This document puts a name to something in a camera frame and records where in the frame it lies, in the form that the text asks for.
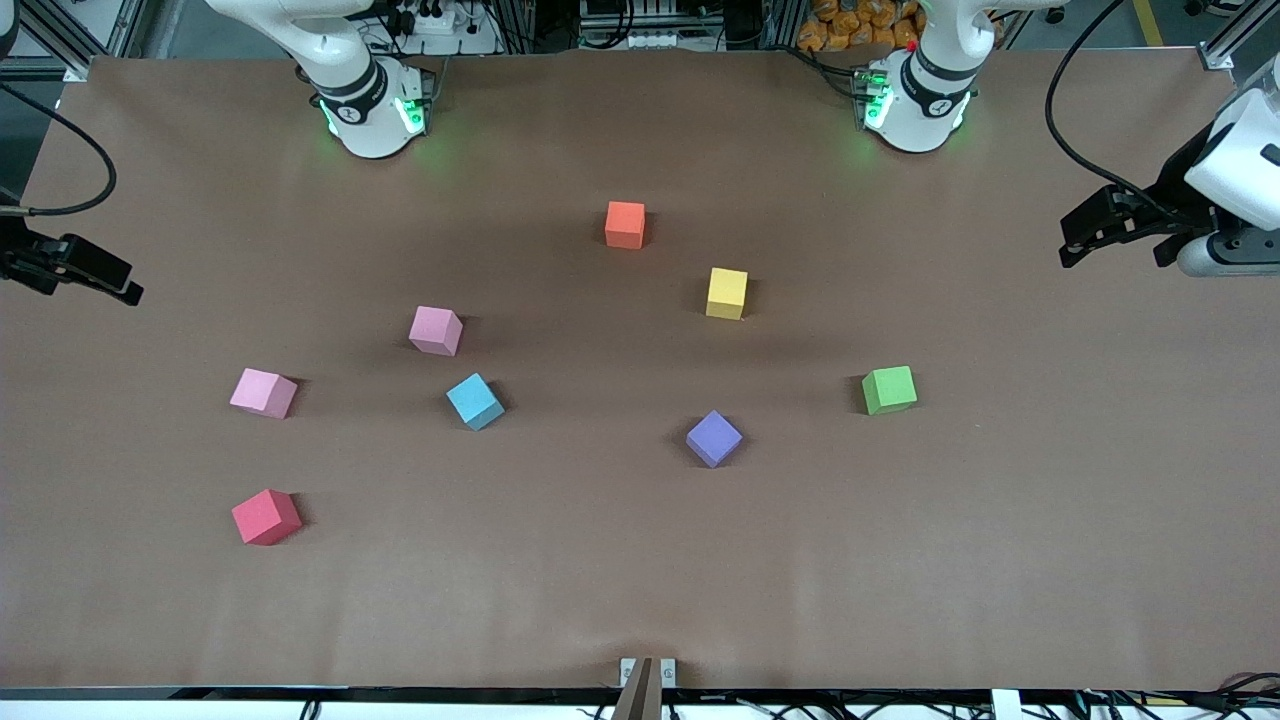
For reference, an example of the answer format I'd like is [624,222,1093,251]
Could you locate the green foam block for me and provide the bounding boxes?
[862,365,919,416]

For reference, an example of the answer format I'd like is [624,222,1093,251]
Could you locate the pink foam block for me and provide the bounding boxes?
[408,306,464,357]
[229,368,299,420]

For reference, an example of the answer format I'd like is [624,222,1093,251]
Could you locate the yellow foam block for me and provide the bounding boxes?
[706,267,749,321]

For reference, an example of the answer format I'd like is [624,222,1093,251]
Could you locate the blue foam block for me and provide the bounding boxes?
[446,373,506,432]

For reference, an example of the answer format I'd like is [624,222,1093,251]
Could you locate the red foam block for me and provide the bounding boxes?
[231,488,303,546]

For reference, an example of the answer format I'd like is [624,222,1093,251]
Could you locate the bag of orange items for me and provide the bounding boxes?
[797,0,926,53]

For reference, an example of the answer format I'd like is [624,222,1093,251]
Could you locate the white power strip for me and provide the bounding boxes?
[583,27,703,52]
[395,6,483,37]

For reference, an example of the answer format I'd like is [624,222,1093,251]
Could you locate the purple foam block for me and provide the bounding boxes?
[686,409,744,469]

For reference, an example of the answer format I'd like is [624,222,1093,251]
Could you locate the orange foam block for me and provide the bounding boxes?
[605,201,647,250]

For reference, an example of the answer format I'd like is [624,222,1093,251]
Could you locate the brown table cover sheet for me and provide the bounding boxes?
[0,50,1280,693]

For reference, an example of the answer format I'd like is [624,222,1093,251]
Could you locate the metal table clamp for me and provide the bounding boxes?
[612,657,677,720]

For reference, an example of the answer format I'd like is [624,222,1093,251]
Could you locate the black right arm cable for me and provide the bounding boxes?
[0,83,118,216]

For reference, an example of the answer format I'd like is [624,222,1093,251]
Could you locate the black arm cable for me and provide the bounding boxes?
[1044,0,1201,223]
[0,83,118,216]

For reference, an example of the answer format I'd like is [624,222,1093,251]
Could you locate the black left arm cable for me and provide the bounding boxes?
[1044,0,1201,223]

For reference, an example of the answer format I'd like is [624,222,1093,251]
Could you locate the aluminium frame post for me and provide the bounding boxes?
[18,0,136,81]
[1198,0,1280,72]

